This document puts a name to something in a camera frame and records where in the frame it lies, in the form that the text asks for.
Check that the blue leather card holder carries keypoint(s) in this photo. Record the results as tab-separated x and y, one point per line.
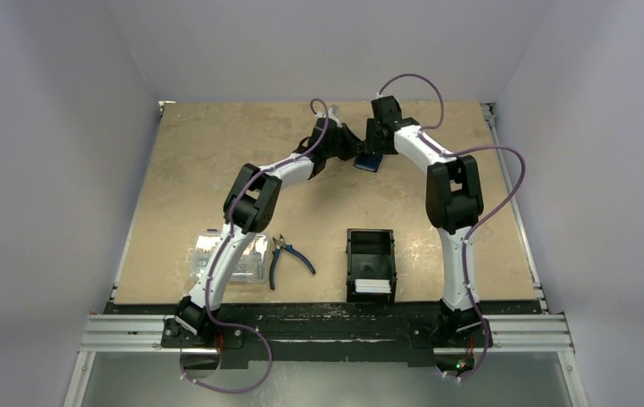
368	162

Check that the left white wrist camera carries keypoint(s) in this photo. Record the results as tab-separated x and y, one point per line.
331	114

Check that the black aluminium mounting rail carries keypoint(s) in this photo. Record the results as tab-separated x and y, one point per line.
331	332

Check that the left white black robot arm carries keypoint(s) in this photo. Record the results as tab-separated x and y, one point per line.
248	209

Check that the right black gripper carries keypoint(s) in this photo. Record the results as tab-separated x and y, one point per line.
376	143

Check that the clear plastic parts box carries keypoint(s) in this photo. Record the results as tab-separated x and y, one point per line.
253	266

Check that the black plastic card box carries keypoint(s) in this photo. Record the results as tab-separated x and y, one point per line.
370	255

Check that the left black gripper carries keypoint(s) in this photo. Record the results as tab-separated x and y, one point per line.
352	147

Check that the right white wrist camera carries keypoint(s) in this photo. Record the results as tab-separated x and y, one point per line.
380	105

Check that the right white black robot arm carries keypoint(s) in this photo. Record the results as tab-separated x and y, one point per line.
453	205

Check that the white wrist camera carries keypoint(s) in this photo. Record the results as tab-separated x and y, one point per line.
331	114
380	105

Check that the white card stack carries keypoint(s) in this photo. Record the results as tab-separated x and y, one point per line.
372	286

